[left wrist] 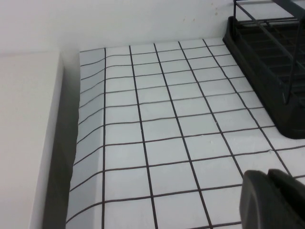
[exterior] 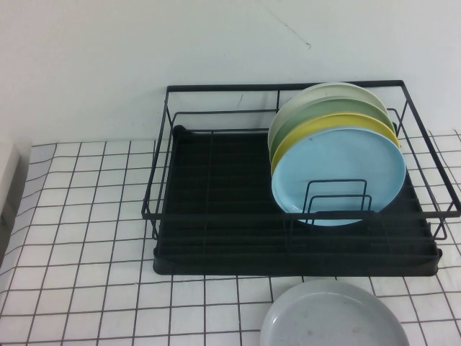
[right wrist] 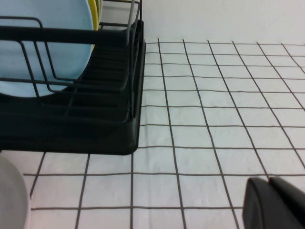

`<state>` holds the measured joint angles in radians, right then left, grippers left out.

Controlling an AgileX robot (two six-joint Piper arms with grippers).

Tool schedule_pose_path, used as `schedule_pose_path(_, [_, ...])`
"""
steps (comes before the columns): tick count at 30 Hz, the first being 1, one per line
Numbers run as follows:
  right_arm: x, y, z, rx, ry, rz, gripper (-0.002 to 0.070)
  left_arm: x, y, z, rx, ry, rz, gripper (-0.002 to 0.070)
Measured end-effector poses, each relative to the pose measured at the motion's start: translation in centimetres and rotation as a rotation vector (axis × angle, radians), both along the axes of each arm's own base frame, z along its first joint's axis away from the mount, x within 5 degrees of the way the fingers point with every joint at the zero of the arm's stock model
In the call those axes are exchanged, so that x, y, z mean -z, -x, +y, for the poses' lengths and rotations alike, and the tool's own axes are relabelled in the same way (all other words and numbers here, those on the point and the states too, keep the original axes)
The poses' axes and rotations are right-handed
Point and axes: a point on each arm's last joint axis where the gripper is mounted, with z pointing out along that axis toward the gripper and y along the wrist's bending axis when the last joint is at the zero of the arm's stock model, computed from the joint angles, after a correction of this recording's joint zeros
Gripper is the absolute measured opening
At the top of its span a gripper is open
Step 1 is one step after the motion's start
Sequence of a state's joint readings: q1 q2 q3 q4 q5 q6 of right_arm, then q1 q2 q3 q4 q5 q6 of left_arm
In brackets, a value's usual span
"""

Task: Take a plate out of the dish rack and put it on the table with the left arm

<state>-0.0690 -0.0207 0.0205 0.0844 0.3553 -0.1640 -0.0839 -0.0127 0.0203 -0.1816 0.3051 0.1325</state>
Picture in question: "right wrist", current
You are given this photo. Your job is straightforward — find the white plate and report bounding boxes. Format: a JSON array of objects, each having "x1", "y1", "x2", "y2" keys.
[{"x1": 0, "y1": 155, "x2": 32, "y2": 229}]

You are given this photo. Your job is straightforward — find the black wire dish rack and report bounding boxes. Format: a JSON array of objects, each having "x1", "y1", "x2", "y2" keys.
[{"x1": 0, "y1": 0, "x2": 143, "y2": 120}]

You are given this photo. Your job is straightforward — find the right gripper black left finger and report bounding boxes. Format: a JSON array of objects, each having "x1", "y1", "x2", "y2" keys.
[{"x1": 242, "y1": 177, "x2": 282, "y2": 229}]

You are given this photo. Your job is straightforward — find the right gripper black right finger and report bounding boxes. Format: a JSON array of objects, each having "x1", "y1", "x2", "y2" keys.
[{"x1": 268, "y1": 176, "x2": 305, "y2": 229}]

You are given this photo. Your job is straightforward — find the light blue plate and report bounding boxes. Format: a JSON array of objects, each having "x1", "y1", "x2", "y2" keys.
[{"x1": 0, "y1": 0, "x2": 95, "y2": 99}]

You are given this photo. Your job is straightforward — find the pale green plate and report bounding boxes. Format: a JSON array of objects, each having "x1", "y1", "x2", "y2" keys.
[{"x1": 95, "y1": 0, "x2": 104, "y2": 23}]

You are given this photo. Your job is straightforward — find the yellow plate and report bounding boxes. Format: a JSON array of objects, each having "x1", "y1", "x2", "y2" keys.
[{"x1": 87, "y1": 0, "x2": 100, "y2": 53}]

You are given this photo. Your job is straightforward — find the white black-grid tablecloth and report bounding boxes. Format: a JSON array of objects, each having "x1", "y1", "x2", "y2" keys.
[{"x1": 0, "y1": 39, "x2": 305, "y2": 229}]

